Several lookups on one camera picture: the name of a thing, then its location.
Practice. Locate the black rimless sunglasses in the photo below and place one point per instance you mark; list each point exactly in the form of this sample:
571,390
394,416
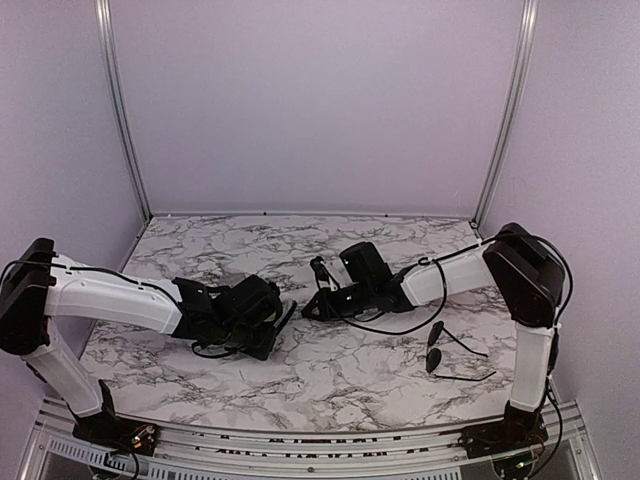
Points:
434,355

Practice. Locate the aluminium frame post left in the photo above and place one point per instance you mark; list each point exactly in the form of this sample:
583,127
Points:
117,95

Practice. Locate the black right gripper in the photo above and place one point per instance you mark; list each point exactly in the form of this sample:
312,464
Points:
327,312

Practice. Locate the aluminium frame post right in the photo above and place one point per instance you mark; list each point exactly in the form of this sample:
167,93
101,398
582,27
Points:
515,91

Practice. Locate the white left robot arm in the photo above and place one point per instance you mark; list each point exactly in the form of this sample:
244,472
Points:
42,285

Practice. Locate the aluminium frame post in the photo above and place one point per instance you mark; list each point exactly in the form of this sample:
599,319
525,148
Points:
117,95
515,91

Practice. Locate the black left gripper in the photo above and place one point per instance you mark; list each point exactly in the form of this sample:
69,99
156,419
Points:
261,349

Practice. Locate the aluminium front rail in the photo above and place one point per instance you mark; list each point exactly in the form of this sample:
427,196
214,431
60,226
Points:
447,451

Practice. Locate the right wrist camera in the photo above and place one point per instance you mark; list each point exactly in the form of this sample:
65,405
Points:
324,279

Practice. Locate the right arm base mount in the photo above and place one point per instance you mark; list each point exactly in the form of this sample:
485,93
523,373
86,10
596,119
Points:
517,429

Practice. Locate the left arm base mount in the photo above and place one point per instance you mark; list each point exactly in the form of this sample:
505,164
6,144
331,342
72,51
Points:
108,429

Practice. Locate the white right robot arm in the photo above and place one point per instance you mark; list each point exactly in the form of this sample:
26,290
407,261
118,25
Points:
531,275

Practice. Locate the black glasses case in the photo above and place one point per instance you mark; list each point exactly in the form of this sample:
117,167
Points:
288,309

